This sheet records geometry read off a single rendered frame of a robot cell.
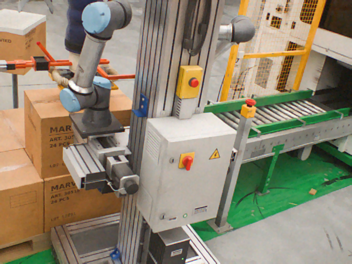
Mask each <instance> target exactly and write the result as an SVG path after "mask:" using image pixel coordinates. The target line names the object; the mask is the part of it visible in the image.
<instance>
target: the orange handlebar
mask: <svg viewBox="0 0 352 264"><path fill-rule="evenodd" d="M55 61H56V62H51V61H50V66H51V67H54V66H69V65H72V62H59V61H69V60H55ZM6 63H7V64H12V63H15V64H16V68H17V69H26V67H34V63H33V62H32V61H24V60H14V61H6ZM109 63H110V61H109V60H108V59H100V62H99V64H109ZM97 72H98V73H99V74H100V75H101V76H102V77H103V78H106V79H108V80H118V79H135V74H121V75H107V74H106V73H105V72H104V71H103V70H102V69H101V68H100V67H99V66H98V68H97Z"/></svg>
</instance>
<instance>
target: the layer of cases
mask: <svg viewBox="0 0 352 264"><path fill-rule="evenodd" d="M121 205H122V197H119V198H117V196H116V195H115V193H114V192H111V193H106V194H102V193H101V192H99V190H98V189H92V190H85V189H84V188H82V189H78V187H77V185H76V183H75V181H74V180H73V178H72V176H71V174H66V175H61V176H57V177H51V178H45V179H41V178H40V176H39V174H38V172H37V170H36V168H35V166H34V164H33V162H32V159H31V157H30V155H29V153H28V151H27V149H26V147H25V119H24V108H16V109H7V110H1V111H0V246H1V245H5V244H9V243H12V242H15V241H18V240H22V239H25V238H28V237H32V236H36V235H39V234H43V231H44V232H45V233H46V232H50V231H51V227H55V226H60V225H65V224H69V223H75V222H79V221H84V220H87V219H92V218H97V217H101V216H104V215H108V214H111V213H115V212H118V211H121Z"/></svg>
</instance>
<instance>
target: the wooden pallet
mask: <svg viewBox="0 0 352 264"><path fill-rule="evenodd" d="M116 213H120V211H118V212H115V213H111V214H116ZM111 214H108V215H111ZM105 216H106V215H105ZM25 241H28V242H26V243H23V242H25ZM19 243H22V244H19ZM15 244H19V245H15ZM12 245H15V246H12ZM9 246H12V247H9ZM5 247H8V248H5ZM2 248H5V249H2ZM50 248H51V231H50V232H46V233H45V232H44V231H43V234H39V235H36V236H32V237H28V238H25V239H22V240H18V241H15V242H12V243H9V244H5V245H1V246H0V249H1V250H0V264H3V263H6V262H9V261H12V260H15V259H19V258H22V257H25V256H29V255H32V254H35V253H38V252H41V251H44V250H47V249H50Z"/></svg>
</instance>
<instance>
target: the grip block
mask: <svg viewBox="0 0 352 264"><path fill-rule="evenodd" d="M31 61H32V62H33V63H34V67H32V68H33V69H34V71H50V60H49V59H48V58H47V56H45V57H44V56H43V57H31Z"/></svg>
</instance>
